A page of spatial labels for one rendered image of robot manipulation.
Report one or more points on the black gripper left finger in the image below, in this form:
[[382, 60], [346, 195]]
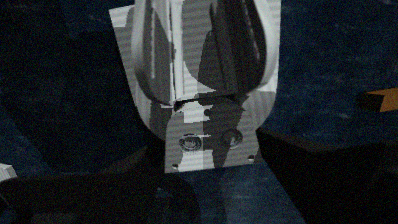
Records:
[[122, 193]]

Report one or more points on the orange-brown rectangular bar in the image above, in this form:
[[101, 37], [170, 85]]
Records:
[[380, 100]]

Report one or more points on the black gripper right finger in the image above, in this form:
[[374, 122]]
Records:
[[327, 184]]

